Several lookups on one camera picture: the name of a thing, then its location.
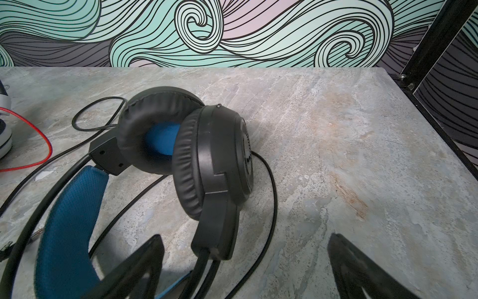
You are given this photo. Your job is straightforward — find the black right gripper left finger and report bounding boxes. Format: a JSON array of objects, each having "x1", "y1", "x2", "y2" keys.
[{"x1": 83, "y1": 234, "x2": 164, "y2": 299}]

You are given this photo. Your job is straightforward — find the red headphone cable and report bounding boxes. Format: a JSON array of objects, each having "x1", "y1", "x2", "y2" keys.
[{"x1": 0, "y1": 107, "x2": 54, "y2": 173}]

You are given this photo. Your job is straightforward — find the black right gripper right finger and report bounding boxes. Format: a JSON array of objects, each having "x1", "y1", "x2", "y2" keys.
[{"x1": 327, "y1": 234, "x2": 419, "y2": 299}]

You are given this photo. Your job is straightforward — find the white and black headphones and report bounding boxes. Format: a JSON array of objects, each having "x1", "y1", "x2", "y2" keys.
[{"x1": 0, "y1": 82, "x2": 12, "y2": 158}]

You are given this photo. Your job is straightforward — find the black vertical frame post right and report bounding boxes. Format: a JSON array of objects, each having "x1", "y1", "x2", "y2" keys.
[{"x1": 391, "y1": 0, "x2": 478, "y2": 178}]

